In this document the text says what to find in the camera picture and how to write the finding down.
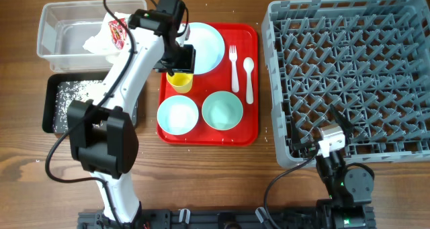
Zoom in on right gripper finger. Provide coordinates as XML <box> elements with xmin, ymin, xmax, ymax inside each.
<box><xmin>329</xmin><ymin>105</ymin><xmax>353</xmax><ymax>135</ymax></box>
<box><xmin>290</xmin><ymin>117</ymin><xmax>300</xmax><ymax>146</ymax></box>

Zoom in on yellow plastic cup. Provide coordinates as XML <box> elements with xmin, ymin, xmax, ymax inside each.
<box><xmin>166</xmin><ymin>73</ymin><xmax>194</xmax><ymax>93</ymax></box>

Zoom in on light blue bowl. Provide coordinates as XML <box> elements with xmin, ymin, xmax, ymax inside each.
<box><xmin>157</xmin><ymin>95</ymin><xmax>199</xmax><ymax>136</ymax></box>

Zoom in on red snack wrapper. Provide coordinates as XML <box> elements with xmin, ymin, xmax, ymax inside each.
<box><xmin>108</xmin><ymin>18</ymin><xmax>127</xmax><ymax>50</ymax></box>

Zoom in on green bowl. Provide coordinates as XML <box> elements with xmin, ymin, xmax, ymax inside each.
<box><xmin>202</xmin><ymin>91</ymin><xmax>244</xmax><ymax>131</ymax></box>

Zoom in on white napkin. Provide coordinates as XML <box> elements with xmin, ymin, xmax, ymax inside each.
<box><xmin>83</xmin><ymin>13</ymin><xmax>121</xmax><ymax>54</ymax></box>

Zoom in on food scraps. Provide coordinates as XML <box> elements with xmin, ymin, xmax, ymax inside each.
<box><xmin>52</xmin><ymin>80</ymin><xmax>101</xmax><ymax>133</ymax></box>

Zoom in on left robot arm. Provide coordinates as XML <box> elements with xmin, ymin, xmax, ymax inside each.
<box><xmin>67</xmin><ymin>7</ymin><xmax>196</xmax><ymax>228</ymax></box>

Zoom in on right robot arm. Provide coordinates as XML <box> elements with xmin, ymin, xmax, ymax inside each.
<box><xmin>291</xmin><ymin>105</ymin><xmax>376</xmax><ymax>228</ymax></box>

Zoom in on grey dishwasher rack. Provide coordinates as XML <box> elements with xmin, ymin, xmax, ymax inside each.
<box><xmin>261</xmin><ymin>0</ymin><xmax>429</xmax><ymax>168</ymax></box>

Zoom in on black waste tray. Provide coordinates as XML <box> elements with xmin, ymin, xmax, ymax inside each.
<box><xmin>42</xmin><ymin>71</ymin><xmax>139</xmax><ymax>134</ymax></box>

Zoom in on light blue plate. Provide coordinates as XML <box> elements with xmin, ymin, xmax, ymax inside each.
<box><xmin>185</xmin><ymin>22</ymin><xmax>225</xmax><ymax>75</ymax></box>

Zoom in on white plastic fork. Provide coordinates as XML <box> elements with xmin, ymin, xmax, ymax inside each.
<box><xmin>229</xmin><ymin>45</ymin><xmax>239</xmax><ymax>93</ymax></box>

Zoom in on red serving tray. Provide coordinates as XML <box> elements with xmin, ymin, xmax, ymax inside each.
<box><xmin>157</xmin><ymin>23</ymin><xmax>259</xmax><ymax>146</ymax></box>

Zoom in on white plastic spoon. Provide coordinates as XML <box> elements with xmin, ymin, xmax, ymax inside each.
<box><xmin>243</xmin><ymin>57</ymin><xmax>255</xmax><ymax>104</ymax></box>

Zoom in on clear plastic bin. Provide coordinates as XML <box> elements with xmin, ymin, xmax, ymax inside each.
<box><xmin>36</xmin><ymin>0</ymin><xmax>155</xmax><ymax>73</ymax></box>

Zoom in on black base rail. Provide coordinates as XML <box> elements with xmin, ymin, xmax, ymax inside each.
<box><xmin>77</xmin><ymin>207</ymin><xmax>376</xmax><ymax>229</ymax></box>

